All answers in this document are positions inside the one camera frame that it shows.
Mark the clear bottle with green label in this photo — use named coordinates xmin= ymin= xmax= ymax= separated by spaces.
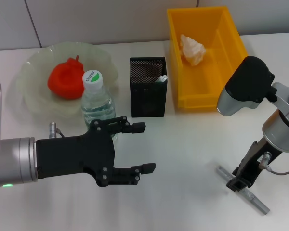
xmin=81 ymin=69 xmax=118 ymax=141

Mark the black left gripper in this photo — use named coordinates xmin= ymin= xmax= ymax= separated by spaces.
xmin=36 ymin=115 xmax=157 ymax=188

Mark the silver left gripper connector stub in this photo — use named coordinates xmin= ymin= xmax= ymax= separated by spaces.
xmin=49 ymin=122 xmax=58 ymax=140

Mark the yellow plastic bin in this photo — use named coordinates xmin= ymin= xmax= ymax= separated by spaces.
xmin=166 ymin=5 xmax=249 ymax=112

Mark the black mesh pen holder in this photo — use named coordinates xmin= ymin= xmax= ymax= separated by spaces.
xmin=129 ymin=56 xmax=169 ymax=118

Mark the grey pen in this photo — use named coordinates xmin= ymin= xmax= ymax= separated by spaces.
xmin=216 ymin=166 xmax=271 ymax=214

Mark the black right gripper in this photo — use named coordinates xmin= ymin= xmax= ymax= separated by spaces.
xmin=225 ymin=138 xmax=284 ymax=193

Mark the pale green glass fruit plate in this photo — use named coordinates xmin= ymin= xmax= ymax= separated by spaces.
xmin=18 ymin=41 xmax=118 ymax=121

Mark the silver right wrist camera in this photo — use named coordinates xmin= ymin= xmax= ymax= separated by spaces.
xmin=216 ymin=56 xmax=279 ymax=118

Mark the white paper ball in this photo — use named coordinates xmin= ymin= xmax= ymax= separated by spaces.
xmin=180 ymin=34 xmax=209 ymax=67

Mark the mint green utility knife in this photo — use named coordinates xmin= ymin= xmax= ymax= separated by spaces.
xmin=155 ymin=74 xmax=169 ymax=84

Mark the right gripper cable with plug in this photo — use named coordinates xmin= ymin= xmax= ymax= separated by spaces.
xmin=258 ymin=151 xmax=289 ymax=176

